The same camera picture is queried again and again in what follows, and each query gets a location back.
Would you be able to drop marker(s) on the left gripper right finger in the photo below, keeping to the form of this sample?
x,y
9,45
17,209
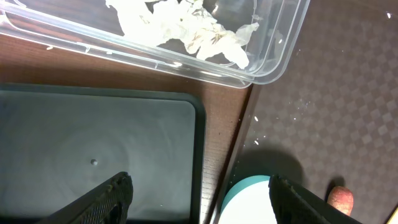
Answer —
x,y
294,204

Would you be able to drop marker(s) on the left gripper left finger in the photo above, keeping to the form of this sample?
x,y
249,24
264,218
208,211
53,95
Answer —
x,y
107,203

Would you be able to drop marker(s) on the light blue bowl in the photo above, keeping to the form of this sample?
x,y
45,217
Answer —
x,y
248,202

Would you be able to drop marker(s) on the white tissue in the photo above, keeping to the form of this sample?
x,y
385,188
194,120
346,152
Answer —
x,y
187,21

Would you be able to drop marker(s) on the clear plastic waste bin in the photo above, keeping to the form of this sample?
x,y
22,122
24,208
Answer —
x,y
90,27

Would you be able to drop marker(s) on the orange carrot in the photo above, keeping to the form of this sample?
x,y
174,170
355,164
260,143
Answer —
x,y
341,199

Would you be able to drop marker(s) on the black plastic bin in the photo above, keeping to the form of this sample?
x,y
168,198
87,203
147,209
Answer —
x,y
60,142

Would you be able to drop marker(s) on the dark brown serving tray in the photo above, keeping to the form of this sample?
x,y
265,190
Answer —
x,y
331,118

